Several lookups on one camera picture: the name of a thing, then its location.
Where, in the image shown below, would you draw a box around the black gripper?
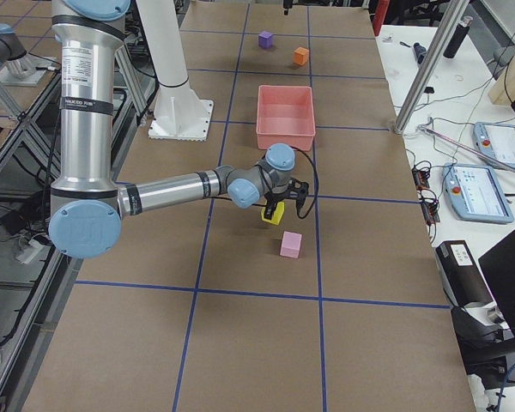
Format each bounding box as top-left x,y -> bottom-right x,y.
264,178 -> 309,220

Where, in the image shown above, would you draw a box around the yellow foam block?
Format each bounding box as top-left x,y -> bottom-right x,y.
261,202 -> 285,226

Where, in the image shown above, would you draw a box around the pink foam block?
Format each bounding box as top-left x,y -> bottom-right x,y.
280,231 -> 302,258

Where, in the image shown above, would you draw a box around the purple foam block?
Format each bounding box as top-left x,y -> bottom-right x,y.
258,31 -> 274,49

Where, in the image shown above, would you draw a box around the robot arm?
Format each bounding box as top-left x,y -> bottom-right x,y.
48,1 -> 309,259

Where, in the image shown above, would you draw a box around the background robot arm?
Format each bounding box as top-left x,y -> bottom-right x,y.
0,23 -> 27,68

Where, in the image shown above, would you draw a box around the pink plastic bin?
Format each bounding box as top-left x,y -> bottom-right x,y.
256,85 -> 316,152

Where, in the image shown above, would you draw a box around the orange foam block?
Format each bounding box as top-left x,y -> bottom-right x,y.
293,47 -> 310,66

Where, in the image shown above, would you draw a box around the brown paper table cover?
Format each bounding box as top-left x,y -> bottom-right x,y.
23,3 -> 474,411

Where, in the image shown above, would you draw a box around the small circuit board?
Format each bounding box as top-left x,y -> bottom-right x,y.
412,167 -> 430,190

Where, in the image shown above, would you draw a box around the black bottle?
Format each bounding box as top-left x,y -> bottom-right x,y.
443,15 -> 473,58

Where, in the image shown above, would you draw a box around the near teach pendant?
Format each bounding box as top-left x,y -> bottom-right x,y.
443,164 -> 514,224

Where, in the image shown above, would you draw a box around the teach pendant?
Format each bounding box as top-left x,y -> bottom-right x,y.
443,164 -> 514,224
473,122 -> 515,168

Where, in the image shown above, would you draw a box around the black box with label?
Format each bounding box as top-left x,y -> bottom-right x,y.
434,240 -> 493,309

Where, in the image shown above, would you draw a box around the far teach pendant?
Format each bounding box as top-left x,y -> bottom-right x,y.
473,122 -> 515,168

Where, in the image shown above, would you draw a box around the black monitor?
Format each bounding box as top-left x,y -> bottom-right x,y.
479,229 -> 515,334

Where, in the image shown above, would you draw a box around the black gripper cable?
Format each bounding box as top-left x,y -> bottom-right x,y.
289,147 -> 318,220

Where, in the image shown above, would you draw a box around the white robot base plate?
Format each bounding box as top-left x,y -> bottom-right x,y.
148,97 -> 214,142

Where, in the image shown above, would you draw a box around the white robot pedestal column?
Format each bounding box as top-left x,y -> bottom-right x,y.
136,0 -> 189,88

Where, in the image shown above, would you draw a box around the aluminium frame post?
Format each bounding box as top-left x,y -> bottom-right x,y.
393,0 -> 469,135

